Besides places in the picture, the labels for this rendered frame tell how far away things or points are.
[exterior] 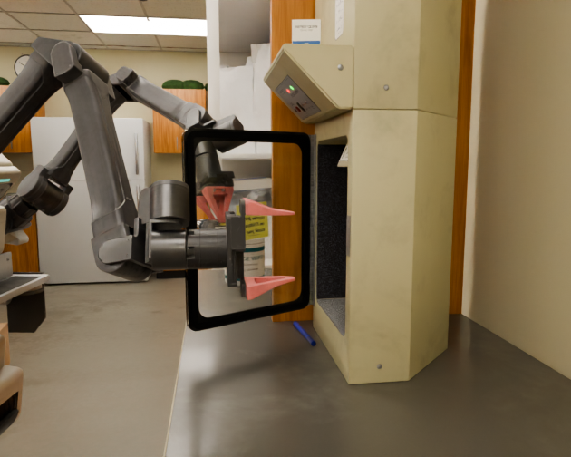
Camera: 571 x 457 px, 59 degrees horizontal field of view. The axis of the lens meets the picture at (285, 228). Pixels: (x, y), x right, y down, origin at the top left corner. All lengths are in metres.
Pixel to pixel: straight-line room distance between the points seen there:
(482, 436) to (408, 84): 0.55
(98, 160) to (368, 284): 0.48
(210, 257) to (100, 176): 0.23
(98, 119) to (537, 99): 0.85
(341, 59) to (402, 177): 0.22
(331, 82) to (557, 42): 0.49
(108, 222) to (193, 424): 0.32
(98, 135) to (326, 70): 0.38
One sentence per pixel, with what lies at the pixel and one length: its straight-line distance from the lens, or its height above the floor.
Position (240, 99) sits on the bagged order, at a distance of 2.23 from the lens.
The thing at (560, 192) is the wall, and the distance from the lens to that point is 1.11.
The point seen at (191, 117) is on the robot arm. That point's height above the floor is 1.42.
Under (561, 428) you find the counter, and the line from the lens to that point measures 0.89.
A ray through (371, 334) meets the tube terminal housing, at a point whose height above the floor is 1.03.
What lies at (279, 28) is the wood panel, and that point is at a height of 1.63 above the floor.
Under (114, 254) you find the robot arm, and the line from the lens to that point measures 0.74.
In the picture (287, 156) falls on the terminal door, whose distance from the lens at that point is 1.11.
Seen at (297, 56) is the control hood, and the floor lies 1.49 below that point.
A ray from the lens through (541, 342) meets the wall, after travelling 1.18.
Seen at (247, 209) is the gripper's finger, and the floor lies 1.26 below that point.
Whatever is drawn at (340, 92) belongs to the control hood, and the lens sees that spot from 0.85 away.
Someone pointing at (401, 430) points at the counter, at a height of 0.94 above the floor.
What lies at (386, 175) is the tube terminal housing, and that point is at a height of 1.30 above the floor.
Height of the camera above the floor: 1.32
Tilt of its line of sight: 7 degrees down
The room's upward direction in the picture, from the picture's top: straight up
